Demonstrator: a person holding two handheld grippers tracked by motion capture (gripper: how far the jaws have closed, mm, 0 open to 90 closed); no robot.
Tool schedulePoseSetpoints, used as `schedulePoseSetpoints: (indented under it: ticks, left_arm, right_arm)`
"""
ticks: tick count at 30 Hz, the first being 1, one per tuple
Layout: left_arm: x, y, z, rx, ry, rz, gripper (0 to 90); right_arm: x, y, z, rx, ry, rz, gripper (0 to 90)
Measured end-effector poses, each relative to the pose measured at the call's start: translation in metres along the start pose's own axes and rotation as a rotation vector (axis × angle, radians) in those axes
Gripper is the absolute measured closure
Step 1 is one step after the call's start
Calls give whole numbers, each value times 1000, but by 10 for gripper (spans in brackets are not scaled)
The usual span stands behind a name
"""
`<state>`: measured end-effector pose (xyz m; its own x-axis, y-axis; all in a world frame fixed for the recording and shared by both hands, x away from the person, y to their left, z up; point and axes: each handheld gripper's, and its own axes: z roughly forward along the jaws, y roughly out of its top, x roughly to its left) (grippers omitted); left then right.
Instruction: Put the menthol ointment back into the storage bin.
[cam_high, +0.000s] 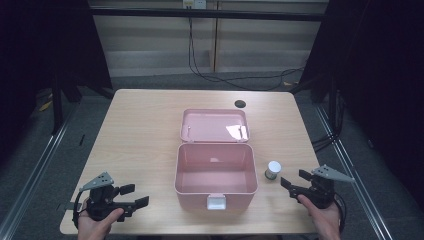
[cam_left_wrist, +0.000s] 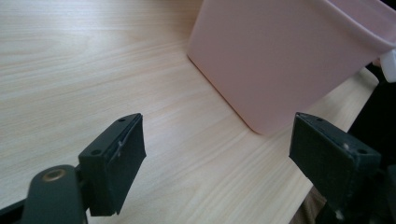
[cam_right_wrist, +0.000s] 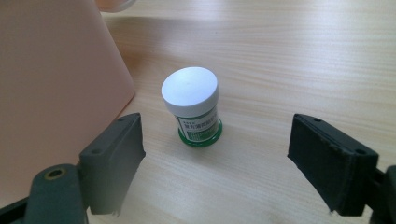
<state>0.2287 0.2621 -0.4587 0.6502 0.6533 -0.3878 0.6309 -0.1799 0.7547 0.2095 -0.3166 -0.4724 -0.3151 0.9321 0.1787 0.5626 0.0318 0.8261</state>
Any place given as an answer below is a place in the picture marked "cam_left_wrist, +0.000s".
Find white plastic object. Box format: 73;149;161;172
379;49;396;84

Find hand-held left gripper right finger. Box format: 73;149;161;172
288;111;382;213

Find pink plastic bin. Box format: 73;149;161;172
187;0;396;136

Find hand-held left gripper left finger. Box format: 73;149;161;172
78;112;148;217

